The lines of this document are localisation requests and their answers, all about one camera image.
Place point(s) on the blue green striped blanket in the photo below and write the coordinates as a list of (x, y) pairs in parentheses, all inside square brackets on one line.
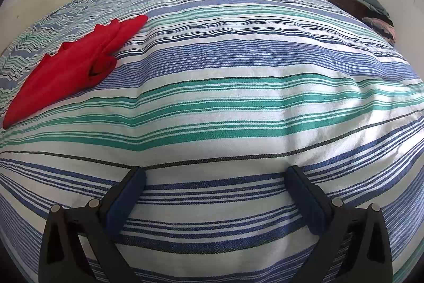
[(232, 97)]

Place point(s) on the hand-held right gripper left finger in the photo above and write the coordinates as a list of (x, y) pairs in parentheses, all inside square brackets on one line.
[(126, 203)]

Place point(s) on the dark wooden nightstand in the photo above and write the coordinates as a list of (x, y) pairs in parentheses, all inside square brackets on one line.
[(344, 3)]

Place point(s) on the red child's sweater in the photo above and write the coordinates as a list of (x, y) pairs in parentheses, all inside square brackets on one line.
[(69, 70)]

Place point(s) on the pile of mixed clothes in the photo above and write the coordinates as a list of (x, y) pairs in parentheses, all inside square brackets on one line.
[(381, 26)]

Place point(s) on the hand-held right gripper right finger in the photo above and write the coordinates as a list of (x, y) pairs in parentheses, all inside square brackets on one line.
[(309, 203)]

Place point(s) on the cream upholstered headboard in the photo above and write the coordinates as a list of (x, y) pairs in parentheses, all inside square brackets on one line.
[(33, 7)]

